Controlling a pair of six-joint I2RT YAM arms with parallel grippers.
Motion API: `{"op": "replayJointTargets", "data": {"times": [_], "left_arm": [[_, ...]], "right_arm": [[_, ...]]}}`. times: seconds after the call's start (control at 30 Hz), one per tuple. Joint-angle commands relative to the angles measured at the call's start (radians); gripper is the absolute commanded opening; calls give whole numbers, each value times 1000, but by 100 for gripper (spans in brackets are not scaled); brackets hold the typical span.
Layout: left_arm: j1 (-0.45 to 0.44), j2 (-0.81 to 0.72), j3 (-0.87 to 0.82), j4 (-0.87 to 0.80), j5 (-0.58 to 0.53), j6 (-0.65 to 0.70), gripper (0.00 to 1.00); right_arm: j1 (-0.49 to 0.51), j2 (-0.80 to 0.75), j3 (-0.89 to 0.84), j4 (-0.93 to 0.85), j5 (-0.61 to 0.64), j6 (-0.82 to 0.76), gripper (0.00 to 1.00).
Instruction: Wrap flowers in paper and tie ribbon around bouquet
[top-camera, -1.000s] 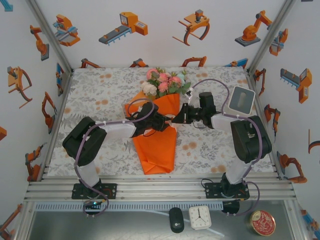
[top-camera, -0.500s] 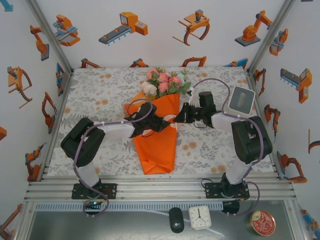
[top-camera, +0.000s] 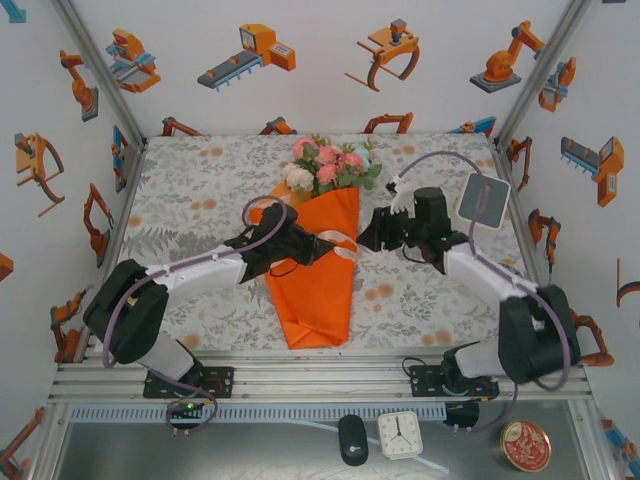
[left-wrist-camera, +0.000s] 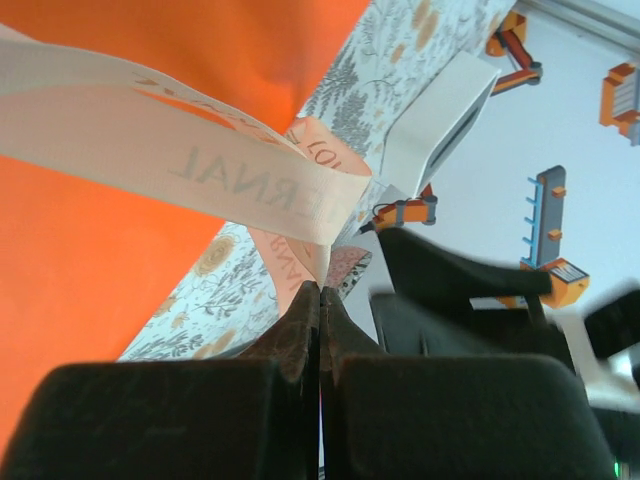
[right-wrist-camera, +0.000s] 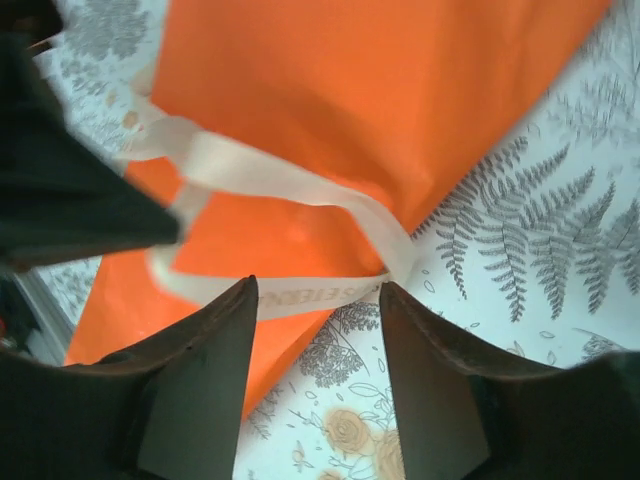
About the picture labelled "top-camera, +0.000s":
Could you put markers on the cream printed ribbon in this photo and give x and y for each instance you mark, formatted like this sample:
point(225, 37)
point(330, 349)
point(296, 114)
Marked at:
point(340, 239)

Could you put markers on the orange wrapping paper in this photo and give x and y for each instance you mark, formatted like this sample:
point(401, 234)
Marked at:
point(315, 300)

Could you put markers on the cream rose fake flower stem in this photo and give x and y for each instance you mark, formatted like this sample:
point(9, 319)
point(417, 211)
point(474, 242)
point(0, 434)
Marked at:
point(302, 179)

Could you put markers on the pink rose fake flower stem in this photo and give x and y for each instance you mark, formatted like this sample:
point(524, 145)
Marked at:
point(302, 148)
point(352, 161)

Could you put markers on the pale pink rose flower stem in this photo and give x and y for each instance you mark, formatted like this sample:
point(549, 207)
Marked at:
point(290, 172)

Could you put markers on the teal fake flower stem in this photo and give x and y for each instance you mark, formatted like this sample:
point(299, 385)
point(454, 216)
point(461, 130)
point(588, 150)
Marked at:
point(365, 152)

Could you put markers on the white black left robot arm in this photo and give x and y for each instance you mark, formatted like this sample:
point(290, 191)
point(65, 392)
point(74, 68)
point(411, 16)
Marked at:
point(135, 310)

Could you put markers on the white grey tissue box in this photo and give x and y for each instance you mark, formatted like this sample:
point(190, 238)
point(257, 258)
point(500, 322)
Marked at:
point(495, 200)

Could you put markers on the floral patterned tablecloth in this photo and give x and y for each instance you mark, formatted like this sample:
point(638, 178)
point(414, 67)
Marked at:
point(200, 165)

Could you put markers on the black computer mouse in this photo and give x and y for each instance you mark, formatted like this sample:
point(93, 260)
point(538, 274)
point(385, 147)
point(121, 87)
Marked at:
point(353, 440)

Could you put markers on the black controller board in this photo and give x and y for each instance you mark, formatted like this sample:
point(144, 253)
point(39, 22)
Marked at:
point(187, 410)
point(462, 415)

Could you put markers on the white square clock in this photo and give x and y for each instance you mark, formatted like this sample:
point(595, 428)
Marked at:
point(400, 435)

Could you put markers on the red gold round tin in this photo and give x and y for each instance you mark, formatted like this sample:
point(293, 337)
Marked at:
point(525, 445)

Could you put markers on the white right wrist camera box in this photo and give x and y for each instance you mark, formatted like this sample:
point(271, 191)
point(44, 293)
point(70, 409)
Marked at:
point(400, 202)

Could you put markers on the aluminium frame cross rails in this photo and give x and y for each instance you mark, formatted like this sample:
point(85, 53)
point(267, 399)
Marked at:
point(325, 375)

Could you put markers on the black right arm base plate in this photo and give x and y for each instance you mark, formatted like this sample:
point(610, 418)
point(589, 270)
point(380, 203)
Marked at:
point(422, 380)

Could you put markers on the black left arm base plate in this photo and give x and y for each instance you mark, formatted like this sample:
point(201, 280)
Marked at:
point(225, 382)

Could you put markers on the aluminium side rail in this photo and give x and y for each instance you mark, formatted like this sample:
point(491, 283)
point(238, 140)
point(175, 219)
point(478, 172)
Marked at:
point(114, 235)

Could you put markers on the aluminium corner post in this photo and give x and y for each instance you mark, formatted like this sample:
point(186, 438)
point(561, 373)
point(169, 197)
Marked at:
point(100, 70)
point(540, 70)

